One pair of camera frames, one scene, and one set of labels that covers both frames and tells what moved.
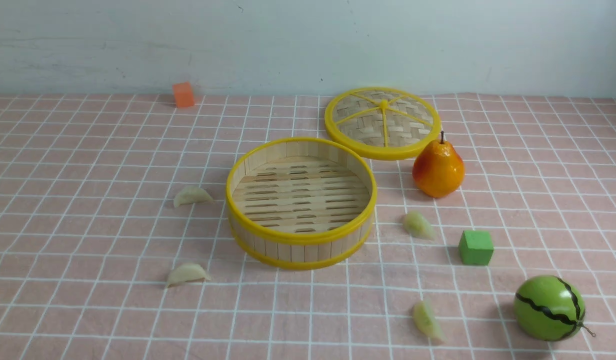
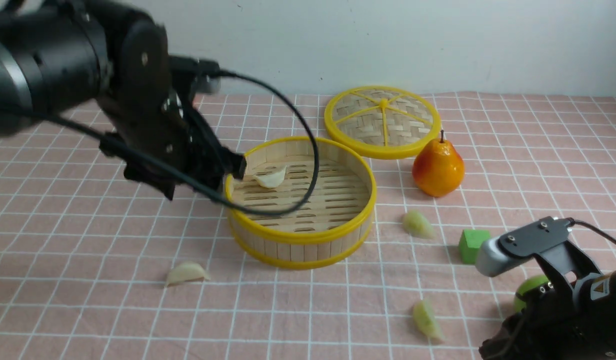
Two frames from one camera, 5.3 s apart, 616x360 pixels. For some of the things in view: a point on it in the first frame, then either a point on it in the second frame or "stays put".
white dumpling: x=191 y=194 -> x=272 y=181
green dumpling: x=415 y=223 stays put
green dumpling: x=427 y=322 stays put
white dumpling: x=186 y=272 stays put
